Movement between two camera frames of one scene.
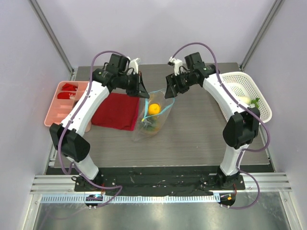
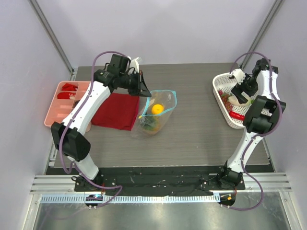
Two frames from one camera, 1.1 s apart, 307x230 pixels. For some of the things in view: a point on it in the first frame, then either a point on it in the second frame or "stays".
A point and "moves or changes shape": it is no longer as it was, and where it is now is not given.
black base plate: (162, 181) stays
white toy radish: (247, 99) moves or changes shape
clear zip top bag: (156, 109) moves or changes shape
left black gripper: (139, 89) stays
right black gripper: (176, 84) → (241, 93)
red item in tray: (67, 86) stays
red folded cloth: (118, 110) stays
